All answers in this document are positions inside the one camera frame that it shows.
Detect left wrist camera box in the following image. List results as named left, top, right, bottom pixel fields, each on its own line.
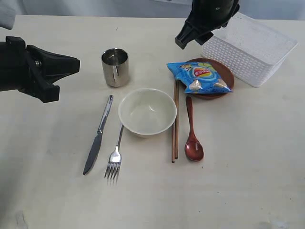
left=0, top=2, right=16, bottom=30

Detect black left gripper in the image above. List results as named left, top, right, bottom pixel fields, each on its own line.
left=0, top=36, right=80, bottom=103

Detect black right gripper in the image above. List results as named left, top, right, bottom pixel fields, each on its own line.
left=175, top=0, right=240, bottom=50

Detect brown wooden plate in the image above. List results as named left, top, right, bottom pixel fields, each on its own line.
left=188, top=58, right=234, bottom=100

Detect wooden chopstick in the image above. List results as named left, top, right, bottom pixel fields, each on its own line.
left=174, top=81, right=179, bottom=159
left=171, top=82, right=177, bottom=163

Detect white perforated plastic basket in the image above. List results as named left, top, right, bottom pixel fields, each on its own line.
left=202, top=12, right=298, bottom=88

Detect grey ceramic bowl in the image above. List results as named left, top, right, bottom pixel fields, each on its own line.
left=118, top=88, right=177, bottom=138

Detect metal cutlery handle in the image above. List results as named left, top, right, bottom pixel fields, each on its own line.
left=104, top=124, right=124, bottom=180
left=83, top=95, right=113, bottom=175

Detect blue snack packet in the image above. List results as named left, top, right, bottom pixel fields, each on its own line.
left=167, top=62, right=231, bottom=94

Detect stainless steel cup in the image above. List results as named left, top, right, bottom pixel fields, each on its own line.
left=101, top=48, right=130, bottom=87

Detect dark red wooden spoon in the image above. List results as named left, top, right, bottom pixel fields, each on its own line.
left=184, top=96, right=204, bottom=162

